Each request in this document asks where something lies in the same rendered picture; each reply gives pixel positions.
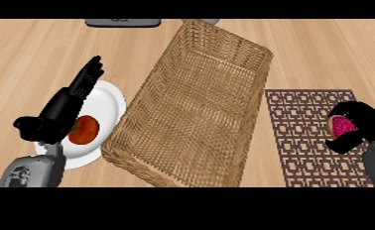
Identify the white plate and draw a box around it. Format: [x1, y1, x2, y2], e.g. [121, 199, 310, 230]
[34, 79, 127, 171]

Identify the wicker basket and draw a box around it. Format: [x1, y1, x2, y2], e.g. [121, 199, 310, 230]
[99, 19, 275, 188]

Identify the brown patterned placemat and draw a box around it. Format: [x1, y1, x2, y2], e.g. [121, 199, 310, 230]
[265, 89, 375, 188]

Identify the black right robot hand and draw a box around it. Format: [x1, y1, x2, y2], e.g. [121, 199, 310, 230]
[324, 101, 375, 155]

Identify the red tomato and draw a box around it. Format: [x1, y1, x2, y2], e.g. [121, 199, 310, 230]
[68, 115, 101, 146]

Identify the dark grey appliance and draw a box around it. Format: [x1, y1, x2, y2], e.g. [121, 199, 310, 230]
[85, 19, 163, 29]

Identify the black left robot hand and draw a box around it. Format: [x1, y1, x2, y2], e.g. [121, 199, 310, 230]
[12, 55, 105, 145]

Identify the pink frosted cupcake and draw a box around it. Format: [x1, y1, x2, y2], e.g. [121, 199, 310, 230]
[327, 115, 358, 140]

